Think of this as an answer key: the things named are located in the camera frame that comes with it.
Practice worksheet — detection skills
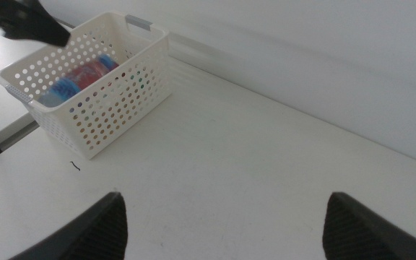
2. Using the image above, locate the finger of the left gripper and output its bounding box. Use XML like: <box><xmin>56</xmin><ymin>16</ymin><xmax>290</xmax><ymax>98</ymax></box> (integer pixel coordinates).
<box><xmin>0</xmin><ymin>0</ymin><xmax>72</xmax><ymax>48</ymax></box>

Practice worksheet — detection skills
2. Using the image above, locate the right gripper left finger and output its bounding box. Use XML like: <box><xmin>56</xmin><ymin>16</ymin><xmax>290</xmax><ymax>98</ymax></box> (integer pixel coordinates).
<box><xmin>6</xmin><ymin>191</ymin><xmax>129</xmax><ymax>260</ymax></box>

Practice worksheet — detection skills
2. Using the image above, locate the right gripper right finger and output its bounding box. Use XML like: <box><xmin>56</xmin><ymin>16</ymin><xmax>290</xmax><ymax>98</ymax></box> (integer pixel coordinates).
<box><xmin>321</xmin><ymin>191</ymin><xmax>416</xmax><ymax>260</ymax></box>

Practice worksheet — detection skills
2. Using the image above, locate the clear water bottle blue cap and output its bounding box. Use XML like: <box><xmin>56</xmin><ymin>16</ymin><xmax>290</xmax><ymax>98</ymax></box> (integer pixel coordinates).
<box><xmin>37</xmin><ymin>53</ymin><xmax>121</xmax><ymax>108</ymax></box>

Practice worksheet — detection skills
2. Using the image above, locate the red soda can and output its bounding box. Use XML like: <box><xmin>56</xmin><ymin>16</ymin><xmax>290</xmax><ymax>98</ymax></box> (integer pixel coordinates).
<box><xmin>65</xmin><ymin>60</ymin><xmax>112</xmax><ymax>91</ymax></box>

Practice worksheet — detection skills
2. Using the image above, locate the white perforated plastic basket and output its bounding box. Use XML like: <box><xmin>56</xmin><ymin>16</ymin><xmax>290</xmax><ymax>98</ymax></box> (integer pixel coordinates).
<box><xmin>0</xmin><ymin>11</ymin><xmax>173</xmax><ymax>161</ymax></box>

